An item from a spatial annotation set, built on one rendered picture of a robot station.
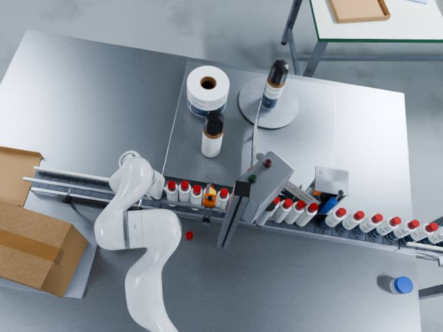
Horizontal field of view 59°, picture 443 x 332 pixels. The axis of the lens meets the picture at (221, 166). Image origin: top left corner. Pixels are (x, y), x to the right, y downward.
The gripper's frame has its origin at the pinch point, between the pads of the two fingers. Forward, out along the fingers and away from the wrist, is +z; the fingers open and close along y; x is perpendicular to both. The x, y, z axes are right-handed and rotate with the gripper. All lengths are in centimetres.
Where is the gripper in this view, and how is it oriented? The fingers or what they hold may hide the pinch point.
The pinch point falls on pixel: (161, 193)
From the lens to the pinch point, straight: 169.3
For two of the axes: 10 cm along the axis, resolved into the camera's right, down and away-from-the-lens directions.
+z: 2.5, 4.4, 8.6
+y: 1.4, -9.0, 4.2
